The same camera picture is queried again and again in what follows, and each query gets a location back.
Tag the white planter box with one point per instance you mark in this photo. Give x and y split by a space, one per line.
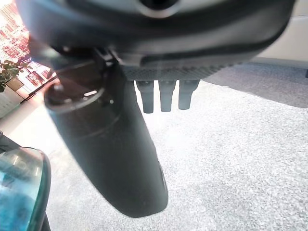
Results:
10 96

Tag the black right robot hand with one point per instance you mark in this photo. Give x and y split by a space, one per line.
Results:
115 149

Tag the grey carpet rug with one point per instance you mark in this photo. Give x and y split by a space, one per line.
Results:
228 156

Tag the green potted plant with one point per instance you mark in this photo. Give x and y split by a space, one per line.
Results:
8 72

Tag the glass table top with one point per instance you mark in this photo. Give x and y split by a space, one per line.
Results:
20 190

